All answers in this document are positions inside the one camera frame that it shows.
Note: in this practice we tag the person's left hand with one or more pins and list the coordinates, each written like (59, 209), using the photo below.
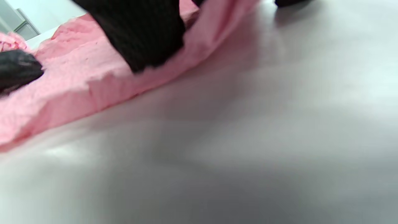
(18, 70)

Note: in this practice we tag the person's right hand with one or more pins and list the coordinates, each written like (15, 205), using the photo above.
(143, 31)

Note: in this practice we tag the pink crinkled paper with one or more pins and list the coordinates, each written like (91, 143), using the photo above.
(12, 42)
(93, 62)

